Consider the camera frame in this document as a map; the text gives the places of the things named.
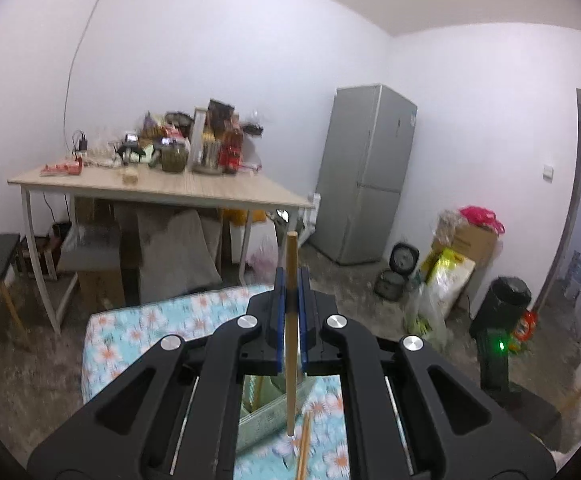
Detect clear plastic rack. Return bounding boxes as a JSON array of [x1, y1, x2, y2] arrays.
[[188, 106, 224, 176]]

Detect yellow bag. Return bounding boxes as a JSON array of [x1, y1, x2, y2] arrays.
[[223, 207, 268, 228]]

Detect grey refrigerator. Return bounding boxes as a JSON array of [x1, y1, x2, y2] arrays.
[[304, 84, 418, 267]]

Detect dark brown box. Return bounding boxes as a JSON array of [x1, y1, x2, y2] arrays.
[[207, 99, 236, 133]]

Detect red packets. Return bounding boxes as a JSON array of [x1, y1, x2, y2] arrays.
[[40, 160, 85, 177]]

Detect clear glass cup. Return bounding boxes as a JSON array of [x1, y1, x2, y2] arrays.
[[93, 130, 116, 158]]

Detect green utensil holder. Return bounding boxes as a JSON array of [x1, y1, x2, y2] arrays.
[[238, 375, 316, 453]]

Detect red drink bottle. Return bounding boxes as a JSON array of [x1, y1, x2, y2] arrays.
[[219, 120, 245, 173]]

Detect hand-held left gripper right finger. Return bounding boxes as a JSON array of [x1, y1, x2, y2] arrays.
[[297, 270, 556, 480]]

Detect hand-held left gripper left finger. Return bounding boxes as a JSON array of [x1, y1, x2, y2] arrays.
[[28, 267, 287, 480]]

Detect black rice cooker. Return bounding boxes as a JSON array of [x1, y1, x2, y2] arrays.
[[374, 241, 421, 303]]

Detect yellow sack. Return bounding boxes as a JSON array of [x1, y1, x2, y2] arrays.
[[417, 247, 476, 321]]

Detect pink floral bag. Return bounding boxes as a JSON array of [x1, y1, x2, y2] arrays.
[[248, 237, 284, 283]]

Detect grey cushion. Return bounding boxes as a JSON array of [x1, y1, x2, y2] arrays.
[[135, 207, 224, 306]]

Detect black gadget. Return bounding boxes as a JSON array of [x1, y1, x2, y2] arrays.
[[113, 132, 146, 166]]

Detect grey door frame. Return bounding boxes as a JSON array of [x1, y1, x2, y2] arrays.
[[533, 87, 581, 346]]

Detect floral tablecloth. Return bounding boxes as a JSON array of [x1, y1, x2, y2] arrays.
[[81, 284, 351, 480]]

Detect colourful toy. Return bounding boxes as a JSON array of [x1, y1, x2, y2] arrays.
[[507, 310, 540, 356]]

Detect glass jar green contents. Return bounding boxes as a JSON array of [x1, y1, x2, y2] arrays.
[[160, 140, 191, 173]]

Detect grey storage box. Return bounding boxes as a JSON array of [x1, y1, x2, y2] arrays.
[[60, 222, 121, 261]]

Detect wooden table white legs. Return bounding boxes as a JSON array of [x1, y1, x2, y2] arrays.
[[8, 162, 316, 336]]

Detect pink plastic bag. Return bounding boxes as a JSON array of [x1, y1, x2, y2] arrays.
[[459, 205, 505, 235]]

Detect black appliance green light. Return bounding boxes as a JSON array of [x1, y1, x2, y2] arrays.
[[469, 276, 533, 393]]

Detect light wooden chopstick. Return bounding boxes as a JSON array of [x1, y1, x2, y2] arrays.
[[285, 232, 299, 436], [295, 411, 312, 480]]

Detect white plastic stool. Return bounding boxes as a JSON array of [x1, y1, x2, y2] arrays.
[[297, 192, 321, 246]]

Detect black wall cable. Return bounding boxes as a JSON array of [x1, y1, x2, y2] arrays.
[[63, 0, 124, 141]]

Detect brown cardboard box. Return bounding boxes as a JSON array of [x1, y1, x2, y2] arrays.
[[433, 222, 498, 273]]

